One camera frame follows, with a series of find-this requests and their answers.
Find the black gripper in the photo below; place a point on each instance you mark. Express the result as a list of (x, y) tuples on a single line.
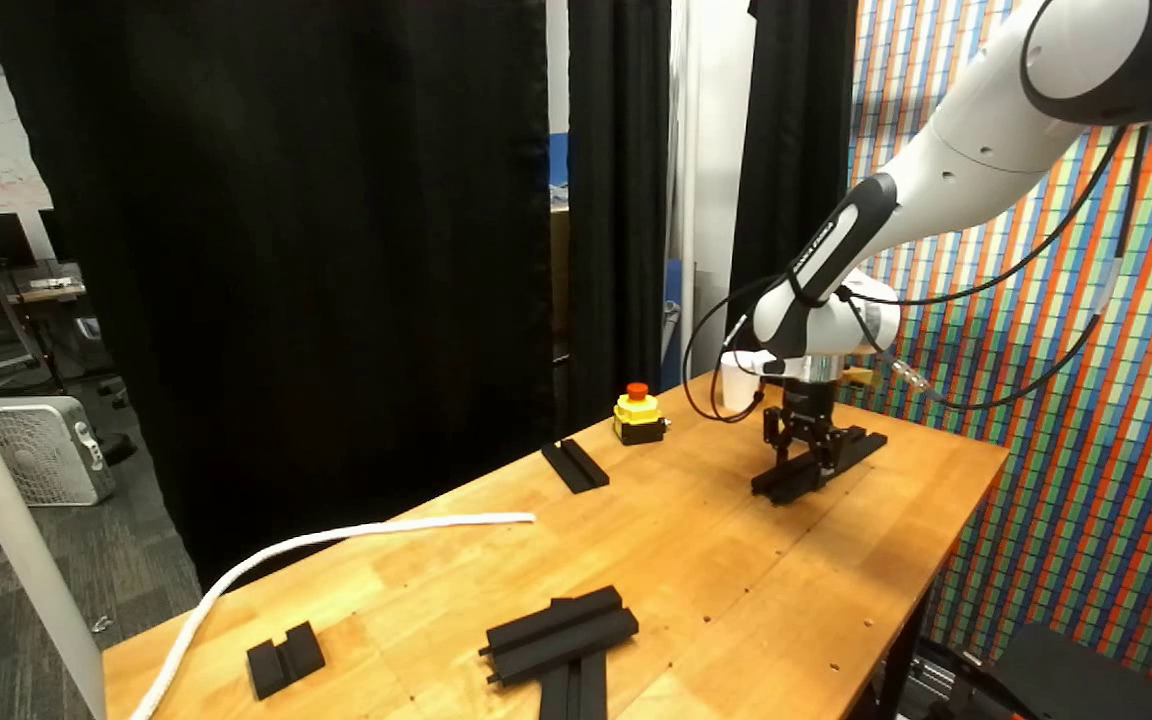
[(804, 402)]

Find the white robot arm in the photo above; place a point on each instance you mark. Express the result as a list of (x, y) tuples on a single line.
[(1046, 73)]

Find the yellow red emergency stop button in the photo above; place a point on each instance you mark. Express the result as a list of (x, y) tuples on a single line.
[(639, 415)]

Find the short black board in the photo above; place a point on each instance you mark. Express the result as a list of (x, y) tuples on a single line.
[(575, 464)]

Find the colourful patterned panel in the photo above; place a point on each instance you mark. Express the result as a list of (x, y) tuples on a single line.
[(1038, 332)]

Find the bottom long black board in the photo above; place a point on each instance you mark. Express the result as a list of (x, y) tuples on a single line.
[(577, 691)]

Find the black curtain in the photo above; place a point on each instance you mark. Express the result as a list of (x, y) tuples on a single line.
[(313, 239)]

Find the small black block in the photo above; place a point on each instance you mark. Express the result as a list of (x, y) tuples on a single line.
[(276, 665)]

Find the grey computer case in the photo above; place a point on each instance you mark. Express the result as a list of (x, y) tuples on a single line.
[(52, 453)]

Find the white metal pole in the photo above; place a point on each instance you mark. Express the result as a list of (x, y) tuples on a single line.
[(49, 597)]

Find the yellow white wrist camera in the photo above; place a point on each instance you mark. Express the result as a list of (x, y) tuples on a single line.
[(745, 363)]

